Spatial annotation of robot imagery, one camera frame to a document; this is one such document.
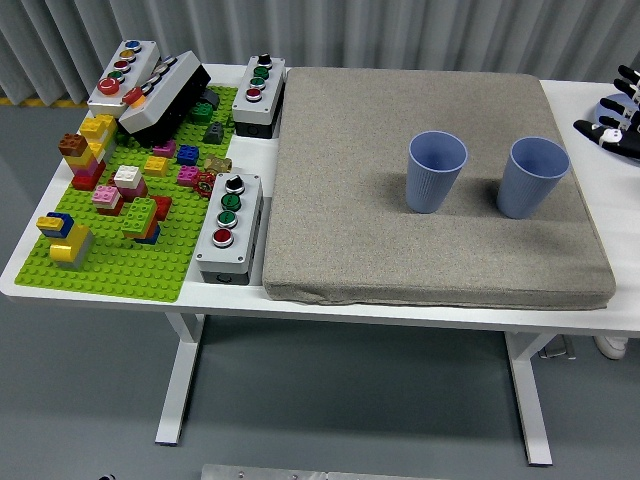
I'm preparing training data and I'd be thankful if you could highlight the blue ribbed plastic cup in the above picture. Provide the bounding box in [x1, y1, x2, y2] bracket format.
[496, 136, 572, 221]
[405, 130, 469, 215]

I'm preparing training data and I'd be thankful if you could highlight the red valve handwheel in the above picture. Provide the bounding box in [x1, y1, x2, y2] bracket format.
[193, 172, 217, 198]

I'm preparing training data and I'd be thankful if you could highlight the brown-yellow-red brick tower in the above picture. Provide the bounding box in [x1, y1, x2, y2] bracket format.
[57, 132, 109, 192]

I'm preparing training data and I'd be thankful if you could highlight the five-button white control box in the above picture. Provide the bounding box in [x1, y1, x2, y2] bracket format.
[87, 39, 162, 120]

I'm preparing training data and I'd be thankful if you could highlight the red toy brick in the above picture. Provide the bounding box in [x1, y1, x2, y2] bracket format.
[149, 194, 174, 222]

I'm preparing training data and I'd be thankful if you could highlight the green toy brick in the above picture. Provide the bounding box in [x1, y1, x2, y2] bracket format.
[189, 101, 217, 126]

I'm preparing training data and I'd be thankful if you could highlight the yellow toy brick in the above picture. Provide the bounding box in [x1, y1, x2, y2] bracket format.
[143, 155, 171, 178]

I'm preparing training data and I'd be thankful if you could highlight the pink-red brick stack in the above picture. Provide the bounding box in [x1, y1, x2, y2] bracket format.
[91, 184, 125, 217]

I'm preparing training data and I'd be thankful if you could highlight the green studded baseplate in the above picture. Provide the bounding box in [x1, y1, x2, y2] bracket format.
[14, 84, 240, 304]

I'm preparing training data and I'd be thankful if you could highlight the grey-brown fabric mat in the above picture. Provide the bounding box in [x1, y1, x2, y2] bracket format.
[262, 67, 617, 310]

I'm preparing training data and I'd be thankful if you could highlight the white table leg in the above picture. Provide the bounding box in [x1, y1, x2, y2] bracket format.
[503, 331, 554, 468]
[154, 313, 206, 447]

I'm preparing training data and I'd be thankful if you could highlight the yellow-black floor tape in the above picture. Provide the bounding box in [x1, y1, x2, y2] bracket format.
[0, 96, 90, 108]

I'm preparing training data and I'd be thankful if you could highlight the person's white shoe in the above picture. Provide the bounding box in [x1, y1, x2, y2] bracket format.
[593, 335, 629, 361]

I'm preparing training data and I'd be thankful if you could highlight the blue plate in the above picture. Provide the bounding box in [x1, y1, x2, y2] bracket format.
[593, 91, 640, 164]

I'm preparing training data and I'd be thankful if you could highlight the brass valve fitting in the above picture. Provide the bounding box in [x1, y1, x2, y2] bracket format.
[203, 154, 234, 176]

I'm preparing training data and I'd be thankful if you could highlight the right white-black robot hand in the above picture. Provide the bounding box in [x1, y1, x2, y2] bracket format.
[573, 64, 640, 162]

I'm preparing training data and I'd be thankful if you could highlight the blue-yellow-grey brick figure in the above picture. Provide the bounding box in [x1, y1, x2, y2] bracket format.
[35, 211, 96, 272]

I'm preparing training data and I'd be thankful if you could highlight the green-orange-blue brick stack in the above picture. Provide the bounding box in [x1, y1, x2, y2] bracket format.
[120, 196, 162, 246]

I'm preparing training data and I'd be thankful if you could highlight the grey metal bracket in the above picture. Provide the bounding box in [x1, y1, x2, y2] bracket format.
[537, 335, 577, 361]

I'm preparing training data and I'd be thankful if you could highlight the grey pleated curtain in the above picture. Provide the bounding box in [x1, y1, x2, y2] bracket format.
[0, 0, 640, 109]

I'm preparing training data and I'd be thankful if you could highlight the four-button grey control box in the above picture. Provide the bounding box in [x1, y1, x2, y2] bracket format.
[230, 53, 289, 140]
[194, 172, 265, 287]

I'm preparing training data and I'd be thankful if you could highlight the white-pink brick stack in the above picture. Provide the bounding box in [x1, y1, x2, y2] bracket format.
[113, 164, 149, 202]

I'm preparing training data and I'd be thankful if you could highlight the grey metal plate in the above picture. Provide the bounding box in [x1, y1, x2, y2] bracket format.
[200, 463, 451, 480]

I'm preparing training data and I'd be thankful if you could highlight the yellow-white brick tower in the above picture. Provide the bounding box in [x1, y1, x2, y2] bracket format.
[78, 113, 119, 154]

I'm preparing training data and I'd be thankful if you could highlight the tilted white-black button box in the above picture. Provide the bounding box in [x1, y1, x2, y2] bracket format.
[118, 49, 213, 149]

